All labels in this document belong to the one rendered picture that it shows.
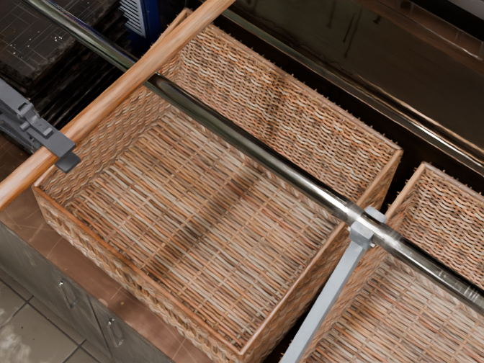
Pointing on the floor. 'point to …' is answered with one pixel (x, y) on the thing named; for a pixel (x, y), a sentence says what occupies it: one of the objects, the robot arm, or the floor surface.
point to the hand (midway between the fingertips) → (54, 146)
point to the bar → (383, 238)
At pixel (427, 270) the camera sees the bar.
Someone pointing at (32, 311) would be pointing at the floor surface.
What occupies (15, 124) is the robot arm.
